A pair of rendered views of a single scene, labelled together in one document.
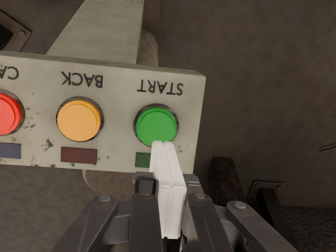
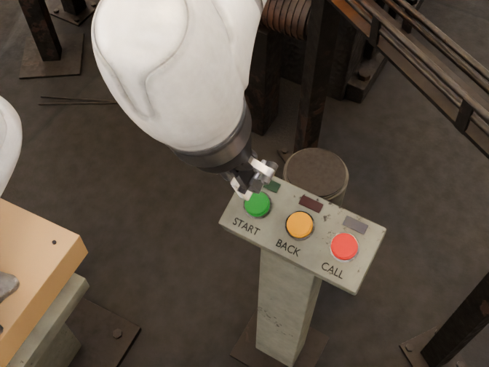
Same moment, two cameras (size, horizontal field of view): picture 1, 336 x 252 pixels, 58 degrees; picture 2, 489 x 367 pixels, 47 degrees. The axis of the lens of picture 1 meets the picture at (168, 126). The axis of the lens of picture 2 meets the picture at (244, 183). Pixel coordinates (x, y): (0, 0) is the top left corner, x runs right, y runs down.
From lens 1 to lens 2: 0.60 m
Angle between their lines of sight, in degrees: 11
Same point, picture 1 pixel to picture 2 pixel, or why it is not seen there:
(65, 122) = (306, 226)
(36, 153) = (335, 215)
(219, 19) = (200, 279)
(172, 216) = not seen: hidden behind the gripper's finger
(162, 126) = (252, 203)
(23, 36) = (410, 344)
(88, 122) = (293, 221)
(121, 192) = (323, 158)
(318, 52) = (116, 210)
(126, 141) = (279, 202)
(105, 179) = (330, 175)
